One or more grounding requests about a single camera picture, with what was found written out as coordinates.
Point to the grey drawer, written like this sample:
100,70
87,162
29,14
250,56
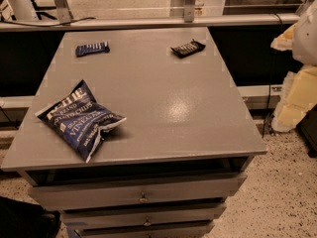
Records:
143,216
168,230
138,191

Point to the blue potato chip bag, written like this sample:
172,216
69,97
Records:
80,120

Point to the black object bottom left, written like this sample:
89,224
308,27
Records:
25,220

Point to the grey metal rail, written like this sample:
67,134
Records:
89,24

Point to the bottom grey drawer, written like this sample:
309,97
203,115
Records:
168,230

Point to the grey drawer cabinet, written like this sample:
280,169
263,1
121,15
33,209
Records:
185,117

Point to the grey metal upright bracket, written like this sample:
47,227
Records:
189,9

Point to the top grey drawer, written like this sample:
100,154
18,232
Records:
138,191

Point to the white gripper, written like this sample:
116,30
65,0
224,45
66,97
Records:
306,40

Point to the blue rxbar wrapper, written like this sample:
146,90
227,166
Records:
91,49

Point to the middle grey drawer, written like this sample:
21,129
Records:
143,216

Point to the grey slanted metal post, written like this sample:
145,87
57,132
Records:
63,12

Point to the black chocolate rxbar wrapper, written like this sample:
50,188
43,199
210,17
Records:
188,49

